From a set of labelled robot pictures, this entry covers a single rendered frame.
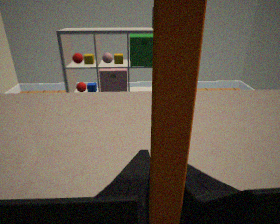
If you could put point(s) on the orange handle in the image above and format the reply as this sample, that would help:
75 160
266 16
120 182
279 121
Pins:
177 46

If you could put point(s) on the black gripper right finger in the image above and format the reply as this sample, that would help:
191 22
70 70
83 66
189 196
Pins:
207 200

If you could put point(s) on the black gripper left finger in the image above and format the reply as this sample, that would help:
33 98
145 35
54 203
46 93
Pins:
124 201

